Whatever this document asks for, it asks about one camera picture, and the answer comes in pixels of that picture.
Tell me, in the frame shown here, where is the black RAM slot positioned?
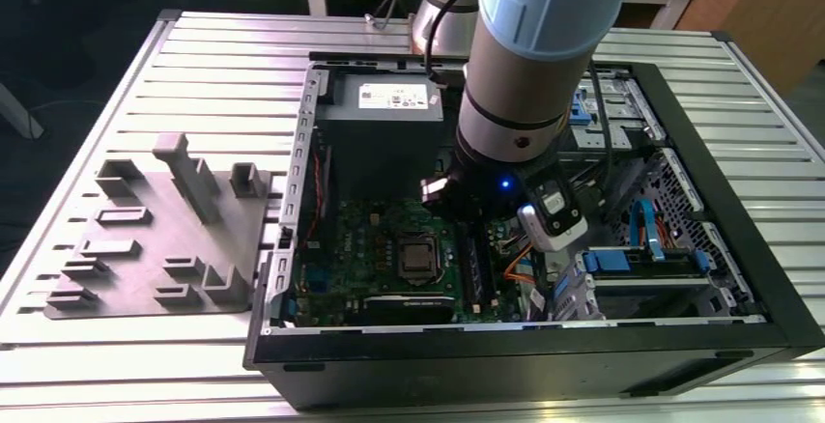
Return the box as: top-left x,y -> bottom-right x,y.
452,222 -> 472,309

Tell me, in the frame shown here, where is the silver CPU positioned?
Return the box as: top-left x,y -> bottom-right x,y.
399,243 -> 439,272

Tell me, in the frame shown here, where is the grey power supply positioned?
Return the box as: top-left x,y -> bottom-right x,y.
315,72 -> 463,200

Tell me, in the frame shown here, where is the metal CPU socket cover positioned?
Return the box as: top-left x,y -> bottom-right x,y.
392,232 -> 446,283

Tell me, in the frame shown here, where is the green motherboard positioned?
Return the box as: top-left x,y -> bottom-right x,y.
292,195 -> 537,325

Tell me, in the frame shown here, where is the blue plastic drive latch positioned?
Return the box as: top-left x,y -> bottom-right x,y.
566,97 -> 591,125

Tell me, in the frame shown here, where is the hard disk in blue carrier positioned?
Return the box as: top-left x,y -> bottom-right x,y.
577,246 -> 714,282

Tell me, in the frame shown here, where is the black graphics card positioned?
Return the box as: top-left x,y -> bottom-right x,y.
359,294 -> 456,325

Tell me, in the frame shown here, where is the metal drive cage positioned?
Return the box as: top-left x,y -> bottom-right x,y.
557,68 -> 669,181

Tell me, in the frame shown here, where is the metal disk bay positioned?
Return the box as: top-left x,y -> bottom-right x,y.
553,246 -> 755,321

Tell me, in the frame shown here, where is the black PC case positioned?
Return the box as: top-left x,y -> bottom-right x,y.
241,50 -> 825,412

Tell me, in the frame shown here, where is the grey parts rack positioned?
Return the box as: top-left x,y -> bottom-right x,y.
41,132 -> 284,321

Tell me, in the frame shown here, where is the brown cabinet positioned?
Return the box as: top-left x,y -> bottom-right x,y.
675,0 -> 825,100

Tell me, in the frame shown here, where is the grey chair leg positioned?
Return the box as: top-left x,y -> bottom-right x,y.
0,82 -> 45,139

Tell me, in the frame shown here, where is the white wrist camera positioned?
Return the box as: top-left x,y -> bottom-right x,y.
514,171 -> 591,253

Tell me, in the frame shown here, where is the orange wire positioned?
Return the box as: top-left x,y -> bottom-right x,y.
506,243 -> 549,282

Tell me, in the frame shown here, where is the black camera cable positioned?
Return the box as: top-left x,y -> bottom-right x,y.
586,55 -> 615,207

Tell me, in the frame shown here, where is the blue flat wire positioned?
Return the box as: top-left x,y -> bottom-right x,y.
627,198 -> 669,263

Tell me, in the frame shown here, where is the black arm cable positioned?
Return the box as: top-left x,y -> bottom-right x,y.
419,0 -> 475,85

